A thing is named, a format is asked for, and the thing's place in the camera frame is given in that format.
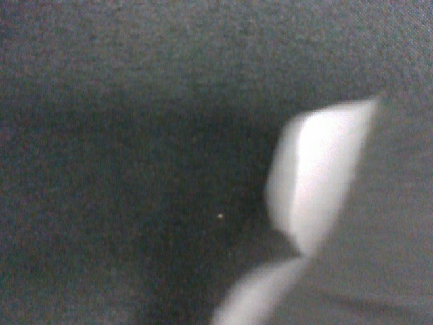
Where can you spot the black white board eraser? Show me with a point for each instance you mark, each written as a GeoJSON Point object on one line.
{"type": "Point", "coordinates": [350, 187]}

